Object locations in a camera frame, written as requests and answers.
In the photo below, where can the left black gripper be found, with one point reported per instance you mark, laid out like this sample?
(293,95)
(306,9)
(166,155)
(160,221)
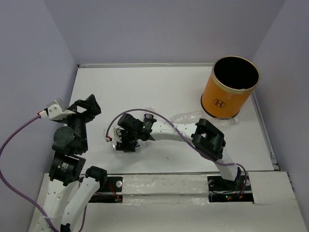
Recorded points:
(93,108)

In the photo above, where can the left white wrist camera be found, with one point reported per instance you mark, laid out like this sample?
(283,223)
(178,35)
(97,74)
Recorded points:
(57,111)

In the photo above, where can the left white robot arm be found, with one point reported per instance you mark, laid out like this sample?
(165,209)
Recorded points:
(67,192)

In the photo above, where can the orange cylindrical bin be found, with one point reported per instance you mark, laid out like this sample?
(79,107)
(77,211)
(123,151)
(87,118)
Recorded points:
(231,82)

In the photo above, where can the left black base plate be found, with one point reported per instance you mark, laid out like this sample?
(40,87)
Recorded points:
(111,192)

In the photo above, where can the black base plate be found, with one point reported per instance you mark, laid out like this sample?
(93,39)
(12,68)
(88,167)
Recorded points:
(111,192)
(219,192)

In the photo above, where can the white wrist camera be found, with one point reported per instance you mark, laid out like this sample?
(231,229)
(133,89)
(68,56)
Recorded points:
(112,134)
(57,111)

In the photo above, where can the green label clear bottle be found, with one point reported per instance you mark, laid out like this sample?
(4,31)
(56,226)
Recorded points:
(138,145)

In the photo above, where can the blue label black cap bottle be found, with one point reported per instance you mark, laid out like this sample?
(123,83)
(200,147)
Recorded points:
(148,115)

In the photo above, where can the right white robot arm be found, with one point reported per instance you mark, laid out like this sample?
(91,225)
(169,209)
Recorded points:
(203,136)

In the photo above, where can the clear bottle upper long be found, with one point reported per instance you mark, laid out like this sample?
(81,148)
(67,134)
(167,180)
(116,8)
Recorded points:
(187,118)

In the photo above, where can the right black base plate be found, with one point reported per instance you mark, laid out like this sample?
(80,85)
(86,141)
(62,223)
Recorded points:
(219,192)

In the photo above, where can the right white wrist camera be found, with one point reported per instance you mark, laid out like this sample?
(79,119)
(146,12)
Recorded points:
(112,134)

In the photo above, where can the clear bottle near bin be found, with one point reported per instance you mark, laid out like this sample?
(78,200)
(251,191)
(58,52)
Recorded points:
(224,122)

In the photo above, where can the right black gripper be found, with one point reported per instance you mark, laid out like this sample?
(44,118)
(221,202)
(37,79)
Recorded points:
(122,132)

